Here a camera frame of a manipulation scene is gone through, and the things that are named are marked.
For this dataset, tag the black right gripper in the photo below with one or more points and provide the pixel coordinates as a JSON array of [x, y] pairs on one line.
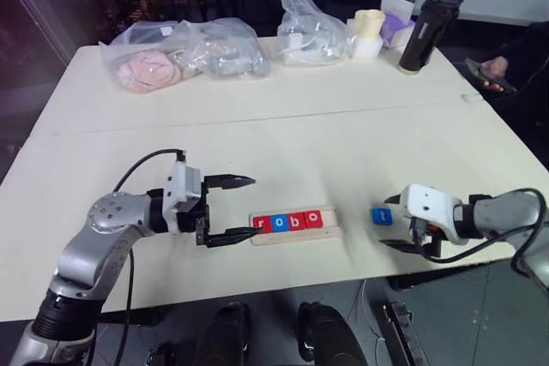
[[426, 237]]

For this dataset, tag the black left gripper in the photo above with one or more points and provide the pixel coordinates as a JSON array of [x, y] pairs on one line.
[[191, 220]]

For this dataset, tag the blue letter tile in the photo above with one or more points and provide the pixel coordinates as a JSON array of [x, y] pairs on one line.
[[381, 216]]

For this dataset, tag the red tile letter b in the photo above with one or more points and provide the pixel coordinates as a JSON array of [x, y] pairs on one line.
[[296, 222]]

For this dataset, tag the red letter o block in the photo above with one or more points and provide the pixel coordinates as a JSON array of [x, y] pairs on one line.
[[313, 219]]

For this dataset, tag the black smartphone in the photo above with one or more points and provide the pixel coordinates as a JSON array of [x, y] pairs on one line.
[[474, 67]]

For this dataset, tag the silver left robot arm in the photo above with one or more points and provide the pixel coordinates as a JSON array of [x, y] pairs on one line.
[[107, 220]]

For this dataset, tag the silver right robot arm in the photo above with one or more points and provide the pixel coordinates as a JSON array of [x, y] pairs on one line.
[[502, 216]]

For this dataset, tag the red tile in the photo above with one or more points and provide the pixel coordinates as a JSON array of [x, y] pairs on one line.
[[261, 224]]

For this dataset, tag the long wooden letter tray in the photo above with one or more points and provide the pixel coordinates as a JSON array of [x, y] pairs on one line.
[[300, 236]]

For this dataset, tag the person's bare hand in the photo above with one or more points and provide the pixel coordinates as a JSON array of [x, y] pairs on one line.
[[497, 67]]

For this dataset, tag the black flat bar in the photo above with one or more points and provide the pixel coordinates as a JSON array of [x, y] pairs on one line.
[[403, 336]]

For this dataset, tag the dark rounded shape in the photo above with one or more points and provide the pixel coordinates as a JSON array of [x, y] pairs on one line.
[[225, 331], [326, 336]]

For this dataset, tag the clear bag with grey contents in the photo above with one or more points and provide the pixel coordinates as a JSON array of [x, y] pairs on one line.
[[231, 57]]

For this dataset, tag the clear bag with pink contents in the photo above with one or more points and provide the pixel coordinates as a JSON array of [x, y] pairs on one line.
[[141, 70]]

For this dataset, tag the white round container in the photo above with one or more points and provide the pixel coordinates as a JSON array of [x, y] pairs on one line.
[[366, 48]]

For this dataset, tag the black tumbler bottle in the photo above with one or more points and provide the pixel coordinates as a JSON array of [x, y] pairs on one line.
[[422, 36]]

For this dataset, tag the tall clear plastic bag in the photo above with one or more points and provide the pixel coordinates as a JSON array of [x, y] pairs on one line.
[[313, 36]]

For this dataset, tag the purple tissue pack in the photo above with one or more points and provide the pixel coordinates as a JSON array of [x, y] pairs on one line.
[[396, 31]]

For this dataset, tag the person in dark clothing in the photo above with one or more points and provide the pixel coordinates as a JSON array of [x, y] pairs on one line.
[[527, 66]]

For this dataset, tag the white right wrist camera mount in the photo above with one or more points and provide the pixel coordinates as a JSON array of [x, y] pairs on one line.
[[429, 203]]

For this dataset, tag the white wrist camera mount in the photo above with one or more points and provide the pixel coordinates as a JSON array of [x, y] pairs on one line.
[[429, 203], [176, 188]]

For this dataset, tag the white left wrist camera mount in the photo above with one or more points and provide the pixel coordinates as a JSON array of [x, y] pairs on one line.
[[176, 188]]

